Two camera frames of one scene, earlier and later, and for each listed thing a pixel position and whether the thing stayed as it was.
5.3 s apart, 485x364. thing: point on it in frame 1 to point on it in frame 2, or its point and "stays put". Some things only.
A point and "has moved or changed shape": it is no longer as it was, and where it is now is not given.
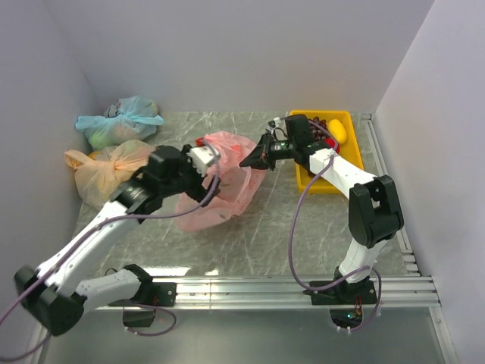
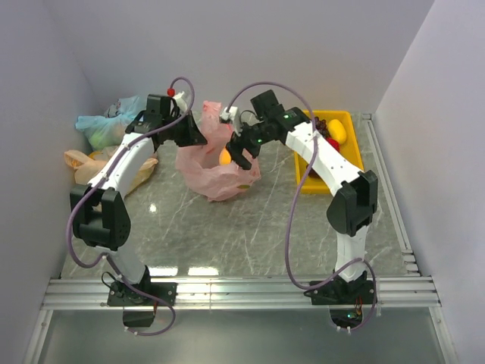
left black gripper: (199, 192) to (195, 136)
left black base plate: (162, 294) stays put
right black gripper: (261, 156) to (236, 148)
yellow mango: (337, 130) stays put
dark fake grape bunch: (318, 131) stays put
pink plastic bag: (238, 184) has moved or changed shape
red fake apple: (330, 142) stays put
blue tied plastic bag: (129, 118) stays put
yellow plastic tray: (350, 148) stays put
